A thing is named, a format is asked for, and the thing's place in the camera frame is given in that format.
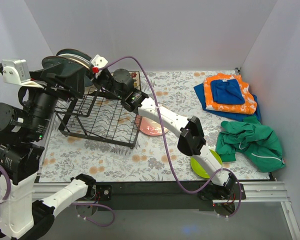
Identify small teal plate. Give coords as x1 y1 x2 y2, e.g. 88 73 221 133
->
41 56 93 92

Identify cream green plate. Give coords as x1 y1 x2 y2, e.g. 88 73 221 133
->
64 54 91 70

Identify large dark teal plate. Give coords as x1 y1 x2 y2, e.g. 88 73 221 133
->
56 48 92 61

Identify black wire dish rack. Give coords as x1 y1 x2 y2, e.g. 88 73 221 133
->
55 89 140 149

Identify white bowl plate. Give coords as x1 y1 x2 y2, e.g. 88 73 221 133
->
58 53 90 65

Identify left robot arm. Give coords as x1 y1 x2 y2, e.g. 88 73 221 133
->
0 57 97 240

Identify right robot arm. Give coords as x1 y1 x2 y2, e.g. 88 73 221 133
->
91 66 236 199

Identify square floral plate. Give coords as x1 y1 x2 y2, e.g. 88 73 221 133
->
129 71 141 90

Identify pink cream plate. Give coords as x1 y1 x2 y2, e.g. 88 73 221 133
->
139 117 163 137

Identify dark blue cloth underneath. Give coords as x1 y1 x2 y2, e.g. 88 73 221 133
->
193 83 263 122

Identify blue folded cloth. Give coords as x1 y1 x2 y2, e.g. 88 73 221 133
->
210 79 245 105

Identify lime green plate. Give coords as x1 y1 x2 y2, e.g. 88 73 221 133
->
190 149 223 179

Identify orange floral cloth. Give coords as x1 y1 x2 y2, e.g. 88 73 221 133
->
203 73 258 115

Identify green jacket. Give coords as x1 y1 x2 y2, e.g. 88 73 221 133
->
215 116 286 173

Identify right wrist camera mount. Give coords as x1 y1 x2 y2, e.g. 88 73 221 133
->
90 54 108 78

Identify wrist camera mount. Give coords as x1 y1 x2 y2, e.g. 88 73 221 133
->
90 54 108 78
0 59 44 89

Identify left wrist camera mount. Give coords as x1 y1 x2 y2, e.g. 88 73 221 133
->
0 59 44 89

